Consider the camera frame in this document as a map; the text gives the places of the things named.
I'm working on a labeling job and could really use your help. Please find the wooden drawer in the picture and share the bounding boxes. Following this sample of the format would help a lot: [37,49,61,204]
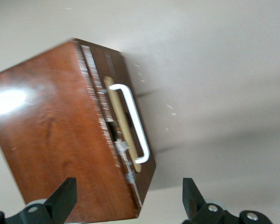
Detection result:
[72,38,157,209]

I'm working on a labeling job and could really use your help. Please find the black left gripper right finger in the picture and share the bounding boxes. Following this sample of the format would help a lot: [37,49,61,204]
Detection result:
[182,177,273,224]

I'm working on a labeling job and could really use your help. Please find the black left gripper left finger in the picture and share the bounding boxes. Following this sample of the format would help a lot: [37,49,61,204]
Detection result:
[0,177,77,224]

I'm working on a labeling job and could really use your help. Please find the white drawer handle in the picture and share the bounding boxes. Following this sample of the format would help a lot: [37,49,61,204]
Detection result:
[109,84,150,164]

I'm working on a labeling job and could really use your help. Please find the dark brown wooden cabinet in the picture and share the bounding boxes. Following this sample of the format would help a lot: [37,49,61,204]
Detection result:
[0,39,142,224]

